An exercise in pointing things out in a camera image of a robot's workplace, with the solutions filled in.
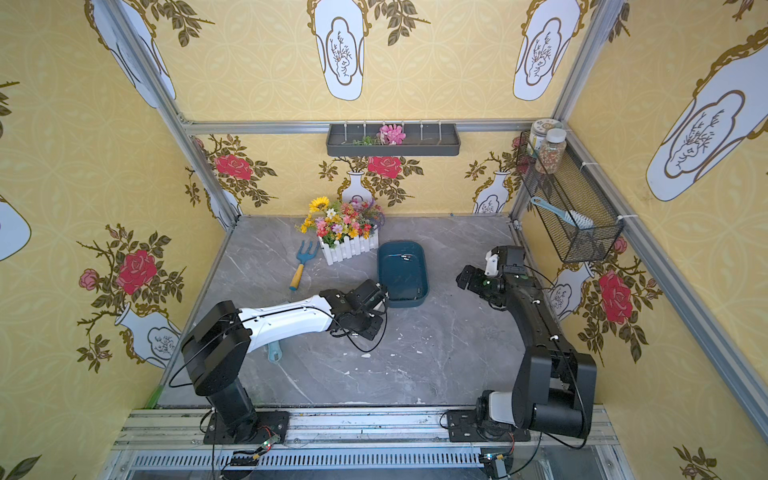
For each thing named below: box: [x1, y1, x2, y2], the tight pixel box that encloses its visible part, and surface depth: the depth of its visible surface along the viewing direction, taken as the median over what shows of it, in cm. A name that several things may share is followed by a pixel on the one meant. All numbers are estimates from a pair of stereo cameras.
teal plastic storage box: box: [377, 240, 429, 308], surface depth 105 cm
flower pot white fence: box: [318, 229, 379, 266], surface depth 106 cm
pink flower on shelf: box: [376, 123, 407, 146], surface depth 90 cm
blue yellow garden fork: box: [289, 240, 321, 291], surface depth 112 cm
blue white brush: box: [530, 197, 594, 230], surface depth 73 cm
